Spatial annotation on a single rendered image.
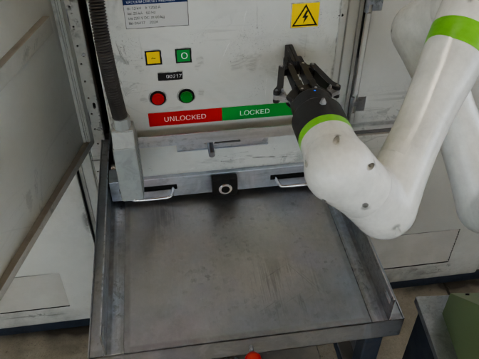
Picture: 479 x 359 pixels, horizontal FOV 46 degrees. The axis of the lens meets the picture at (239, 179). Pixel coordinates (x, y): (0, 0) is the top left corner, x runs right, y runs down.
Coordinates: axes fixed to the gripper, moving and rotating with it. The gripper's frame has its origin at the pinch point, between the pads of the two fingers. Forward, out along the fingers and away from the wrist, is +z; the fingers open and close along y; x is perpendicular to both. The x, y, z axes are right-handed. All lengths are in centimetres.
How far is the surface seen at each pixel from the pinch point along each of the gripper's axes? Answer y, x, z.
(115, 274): -40, -38, -19
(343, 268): 8.5, -38.3, -23.9
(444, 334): 28, -48, -37
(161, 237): -30.0, -38.3, -9.0
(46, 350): -78, -123, 21
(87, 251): -56, -81, 28
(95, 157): -48, -44, 30
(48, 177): -56, -34, 11
